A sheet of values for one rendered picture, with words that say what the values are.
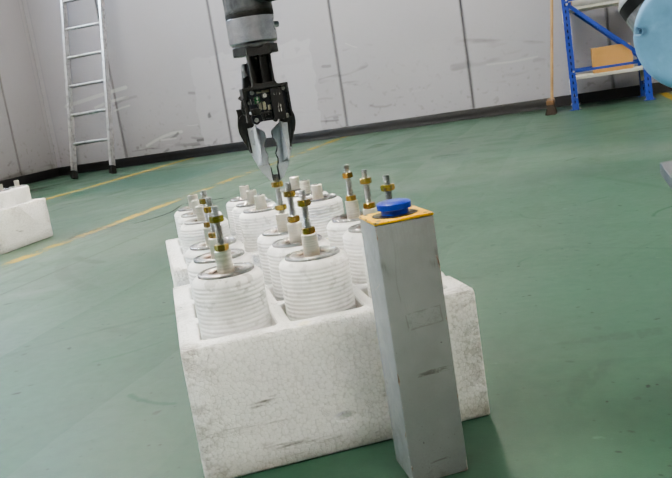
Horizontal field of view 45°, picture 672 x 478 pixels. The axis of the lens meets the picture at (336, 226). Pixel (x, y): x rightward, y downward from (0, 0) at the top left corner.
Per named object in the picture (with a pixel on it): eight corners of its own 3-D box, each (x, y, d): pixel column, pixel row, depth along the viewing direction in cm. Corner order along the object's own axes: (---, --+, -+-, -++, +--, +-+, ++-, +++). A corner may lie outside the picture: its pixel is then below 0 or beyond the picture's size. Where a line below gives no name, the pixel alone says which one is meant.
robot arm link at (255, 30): (224, 24, 129) (274, 17, 130) (229, 53, 129) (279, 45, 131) (226, 18, 121) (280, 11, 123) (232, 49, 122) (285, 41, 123)
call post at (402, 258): (449, 447, 103) (415, 207, 98) (470, 470, 96) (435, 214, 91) (395, 460, 102) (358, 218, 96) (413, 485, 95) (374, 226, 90)
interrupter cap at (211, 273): (219, 267, 113) (218, 262, 112) (265, 265, 109) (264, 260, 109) (186, 283, 106) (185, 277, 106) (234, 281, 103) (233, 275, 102)
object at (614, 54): (631, 67, 667) (629, 42, 663) (634, 67, 643) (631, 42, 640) (592, 72, 676) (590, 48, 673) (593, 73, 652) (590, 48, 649)
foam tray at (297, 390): (405, 339, 148) (390, 243, 145) (491, 415, 110) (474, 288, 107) (191, 386, 140) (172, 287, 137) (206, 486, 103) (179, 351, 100)
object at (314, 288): (332, 399, 106) (310, 266, 103) (284, 387, 113) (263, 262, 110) (381, 373, 113) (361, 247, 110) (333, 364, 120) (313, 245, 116)
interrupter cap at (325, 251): (311, 265, 105) (310, 260, 104) (273, 263, 110) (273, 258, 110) (351, 251, 110) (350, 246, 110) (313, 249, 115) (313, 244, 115)
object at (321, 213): (348, 275, 174) (335, 192, 171) (360, 284, 165) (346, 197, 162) (305, 284, 172) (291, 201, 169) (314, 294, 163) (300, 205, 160)
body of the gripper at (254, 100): (246, 127, 123) (232, 47, 121) (242, 127, 131) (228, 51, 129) (295, 119, 124) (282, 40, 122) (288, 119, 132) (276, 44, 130)
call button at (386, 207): (406, 212, 96) (404, 195, 96) (417, 216, 92) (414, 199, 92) (374, 219, 95) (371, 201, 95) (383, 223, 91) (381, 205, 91)
